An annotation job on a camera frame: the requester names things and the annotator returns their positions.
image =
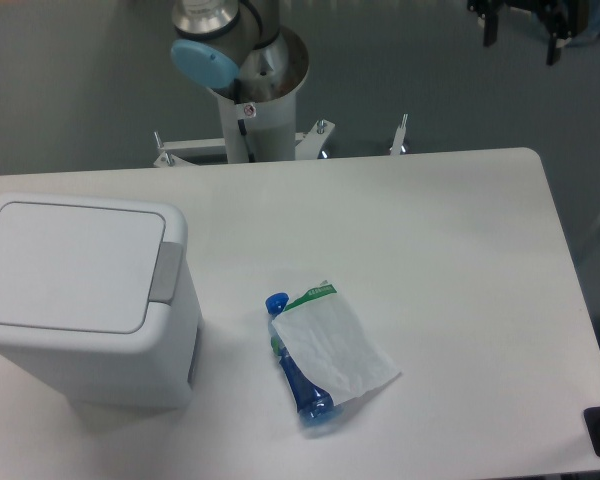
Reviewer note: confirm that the white plastic trash can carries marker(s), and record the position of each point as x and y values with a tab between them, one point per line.
149	367

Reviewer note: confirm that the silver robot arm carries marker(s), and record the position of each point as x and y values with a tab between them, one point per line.
238	49

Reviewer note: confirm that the white paper bag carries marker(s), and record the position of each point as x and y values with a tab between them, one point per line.
326	340

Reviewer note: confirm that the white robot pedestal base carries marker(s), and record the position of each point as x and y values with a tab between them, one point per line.
252	132

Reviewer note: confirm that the white trash can lid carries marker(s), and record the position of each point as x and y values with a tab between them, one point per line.
76	268

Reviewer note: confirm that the grey lid push button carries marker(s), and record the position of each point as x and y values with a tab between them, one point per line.
166	273

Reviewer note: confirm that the blue plastic bottle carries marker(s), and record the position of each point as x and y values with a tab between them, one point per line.
314	405

